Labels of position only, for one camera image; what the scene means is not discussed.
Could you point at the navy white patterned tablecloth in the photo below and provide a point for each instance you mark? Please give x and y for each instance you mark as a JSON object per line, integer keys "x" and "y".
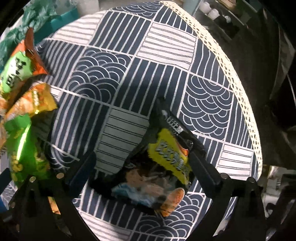
{"x": 106, "y": 70}

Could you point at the teal cardboard box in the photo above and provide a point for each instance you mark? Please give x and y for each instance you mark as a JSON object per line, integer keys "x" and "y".
{"x": 51, "y": 26}

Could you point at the black yellow snack bag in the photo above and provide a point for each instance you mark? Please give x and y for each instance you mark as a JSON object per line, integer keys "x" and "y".
{"x": 157, "y": 174}

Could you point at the metal shoe rack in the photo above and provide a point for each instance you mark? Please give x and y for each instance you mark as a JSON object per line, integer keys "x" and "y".
{"x": 224, "y": 19}

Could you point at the orange green rice cracker bag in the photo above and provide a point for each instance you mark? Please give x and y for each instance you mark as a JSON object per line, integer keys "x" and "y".
{"x": 23, "y": 64}

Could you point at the long gold cracker package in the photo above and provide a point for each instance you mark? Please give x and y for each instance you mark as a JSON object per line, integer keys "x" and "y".
{"x": 34, "y": 101}

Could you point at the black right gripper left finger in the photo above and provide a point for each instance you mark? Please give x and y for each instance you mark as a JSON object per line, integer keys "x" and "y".
{"x": 30, "y": 216}

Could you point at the green peanut snack bag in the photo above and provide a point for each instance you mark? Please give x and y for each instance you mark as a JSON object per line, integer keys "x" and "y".
{"x": 26, "y": 157}

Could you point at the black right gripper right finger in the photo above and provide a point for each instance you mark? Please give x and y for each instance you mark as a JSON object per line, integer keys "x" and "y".
{"x": 247, "y": 221}

